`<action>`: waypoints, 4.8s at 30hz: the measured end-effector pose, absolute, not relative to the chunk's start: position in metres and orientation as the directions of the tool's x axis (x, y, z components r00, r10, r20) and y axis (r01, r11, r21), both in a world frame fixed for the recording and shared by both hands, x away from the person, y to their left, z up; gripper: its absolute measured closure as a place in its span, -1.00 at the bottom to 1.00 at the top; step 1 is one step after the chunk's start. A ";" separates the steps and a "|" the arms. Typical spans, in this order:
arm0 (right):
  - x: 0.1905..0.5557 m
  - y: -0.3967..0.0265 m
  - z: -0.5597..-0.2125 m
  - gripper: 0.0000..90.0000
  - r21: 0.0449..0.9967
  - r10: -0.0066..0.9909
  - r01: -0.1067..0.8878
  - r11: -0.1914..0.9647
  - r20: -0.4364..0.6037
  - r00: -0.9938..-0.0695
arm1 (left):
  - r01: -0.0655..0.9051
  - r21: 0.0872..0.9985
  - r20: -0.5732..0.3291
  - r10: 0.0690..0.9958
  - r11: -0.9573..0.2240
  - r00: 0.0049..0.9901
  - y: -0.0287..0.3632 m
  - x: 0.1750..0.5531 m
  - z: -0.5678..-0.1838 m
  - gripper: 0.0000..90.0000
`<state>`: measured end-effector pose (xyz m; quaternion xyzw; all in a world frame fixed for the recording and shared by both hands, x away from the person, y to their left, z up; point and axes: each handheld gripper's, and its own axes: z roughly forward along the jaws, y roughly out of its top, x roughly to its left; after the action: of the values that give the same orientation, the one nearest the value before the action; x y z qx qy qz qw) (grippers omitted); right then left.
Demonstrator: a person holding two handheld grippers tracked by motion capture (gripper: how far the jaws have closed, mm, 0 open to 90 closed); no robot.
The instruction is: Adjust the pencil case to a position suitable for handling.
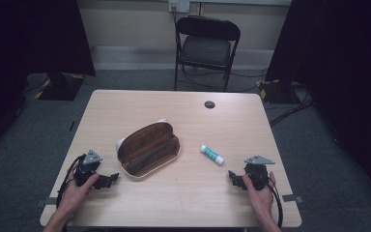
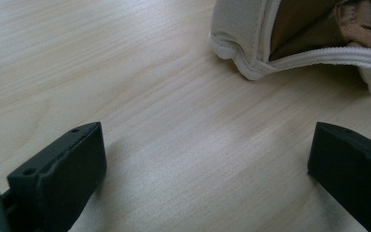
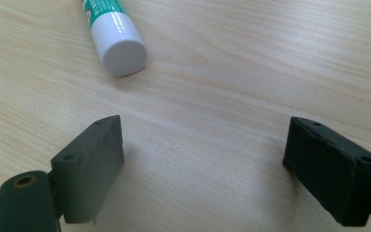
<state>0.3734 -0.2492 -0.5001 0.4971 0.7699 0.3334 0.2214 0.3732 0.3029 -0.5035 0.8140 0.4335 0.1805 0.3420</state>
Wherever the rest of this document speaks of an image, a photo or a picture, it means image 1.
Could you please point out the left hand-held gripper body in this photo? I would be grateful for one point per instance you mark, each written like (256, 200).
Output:
(88, 164)

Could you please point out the person's right hand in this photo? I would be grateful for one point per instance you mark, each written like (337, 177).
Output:
(261, 199)

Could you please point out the person's left hand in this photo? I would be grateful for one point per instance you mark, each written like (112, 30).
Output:
(74, 195)

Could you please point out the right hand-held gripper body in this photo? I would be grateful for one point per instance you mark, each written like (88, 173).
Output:
(258, 170)

